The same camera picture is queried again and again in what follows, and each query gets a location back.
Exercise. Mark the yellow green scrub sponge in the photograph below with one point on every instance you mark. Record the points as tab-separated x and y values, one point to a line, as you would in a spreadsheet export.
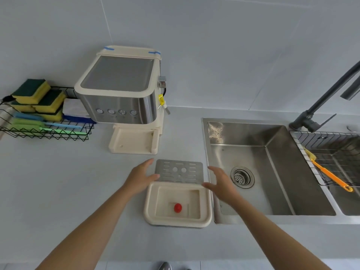
54	116
31	89
50	101
22	107

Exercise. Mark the cream plastic drip tray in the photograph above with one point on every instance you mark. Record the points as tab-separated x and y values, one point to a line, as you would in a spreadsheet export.
153	205

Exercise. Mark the blue tape strip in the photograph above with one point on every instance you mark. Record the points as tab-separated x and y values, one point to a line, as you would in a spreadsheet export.
108	48
154	52

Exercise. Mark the stainless steel double sink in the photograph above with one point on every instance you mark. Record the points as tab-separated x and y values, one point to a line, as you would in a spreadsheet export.
253	154

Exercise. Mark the dark grey faucet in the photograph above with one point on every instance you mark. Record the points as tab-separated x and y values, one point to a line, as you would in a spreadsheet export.
332	91

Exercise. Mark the person's right hand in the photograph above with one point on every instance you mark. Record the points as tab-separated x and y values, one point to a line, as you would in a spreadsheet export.
225	191

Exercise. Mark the person's right forearm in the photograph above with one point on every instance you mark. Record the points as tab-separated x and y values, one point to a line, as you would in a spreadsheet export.
275	239

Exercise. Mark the round metal drain strainer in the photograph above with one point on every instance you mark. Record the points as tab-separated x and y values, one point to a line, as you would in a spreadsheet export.
242	177

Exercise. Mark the green sponge brush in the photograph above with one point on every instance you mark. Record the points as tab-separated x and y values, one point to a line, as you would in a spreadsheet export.
25	128
26	121

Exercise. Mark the cream steel coffee machine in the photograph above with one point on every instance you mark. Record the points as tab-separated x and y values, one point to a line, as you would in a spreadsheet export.
118	73

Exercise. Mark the person's left forearm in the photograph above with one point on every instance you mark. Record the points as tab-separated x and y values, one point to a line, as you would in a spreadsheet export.
84	230

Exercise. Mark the blue sponge brush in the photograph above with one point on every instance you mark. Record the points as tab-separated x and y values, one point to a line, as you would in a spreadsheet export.
26	116

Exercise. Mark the yellow tag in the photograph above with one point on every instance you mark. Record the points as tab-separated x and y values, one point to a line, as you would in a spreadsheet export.
161	100

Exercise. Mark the grey shoe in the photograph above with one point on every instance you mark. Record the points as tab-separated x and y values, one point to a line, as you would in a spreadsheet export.
165	266

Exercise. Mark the person's left hand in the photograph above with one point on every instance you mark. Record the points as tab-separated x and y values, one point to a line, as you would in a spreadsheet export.
139	178

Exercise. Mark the small round metal cap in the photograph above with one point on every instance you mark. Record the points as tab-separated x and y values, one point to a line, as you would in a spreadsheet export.
352	128

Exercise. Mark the white cloth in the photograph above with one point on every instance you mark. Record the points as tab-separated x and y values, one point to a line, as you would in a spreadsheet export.
73	107

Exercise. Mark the perforated steel tray grate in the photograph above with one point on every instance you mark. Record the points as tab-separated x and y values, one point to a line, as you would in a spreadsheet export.
194	165

